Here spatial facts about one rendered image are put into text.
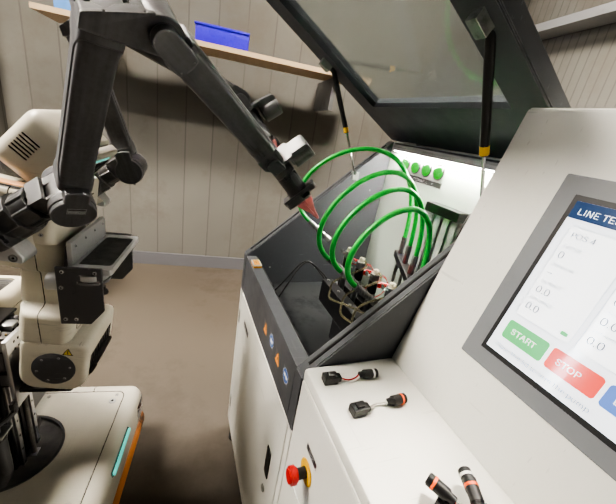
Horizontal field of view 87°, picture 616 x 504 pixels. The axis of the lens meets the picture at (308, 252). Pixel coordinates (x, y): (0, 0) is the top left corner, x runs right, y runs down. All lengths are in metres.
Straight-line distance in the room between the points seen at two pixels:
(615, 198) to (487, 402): 0.37
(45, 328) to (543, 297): 1.11
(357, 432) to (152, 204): 2.87
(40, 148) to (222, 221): 2.41
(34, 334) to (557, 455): 1.13
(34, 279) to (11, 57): 2.54
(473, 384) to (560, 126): 0.47
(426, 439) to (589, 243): 0.41
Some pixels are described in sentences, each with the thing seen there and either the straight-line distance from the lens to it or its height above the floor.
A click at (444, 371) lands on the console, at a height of 1.05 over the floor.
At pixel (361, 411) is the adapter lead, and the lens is 0.65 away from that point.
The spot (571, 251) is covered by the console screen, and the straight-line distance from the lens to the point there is 0.64.
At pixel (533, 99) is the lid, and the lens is 0.81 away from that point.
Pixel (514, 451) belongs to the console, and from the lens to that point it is 0.67.
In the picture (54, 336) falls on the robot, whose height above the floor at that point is 0.83.
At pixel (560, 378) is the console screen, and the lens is 0.62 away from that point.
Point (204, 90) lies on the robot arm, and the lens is 0.66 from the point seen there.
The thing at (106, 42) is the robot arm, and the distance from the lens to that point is 0.58.
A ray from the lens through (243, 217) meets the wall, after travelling 3.20.
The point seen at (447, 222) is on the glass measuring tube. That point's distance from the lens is 1.08.
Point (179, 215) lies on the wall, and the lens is 3.23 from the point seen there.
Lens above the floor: 1.45
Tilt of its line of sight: 21 degrees down
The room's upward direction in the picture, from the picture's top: 10 degrees clockwise
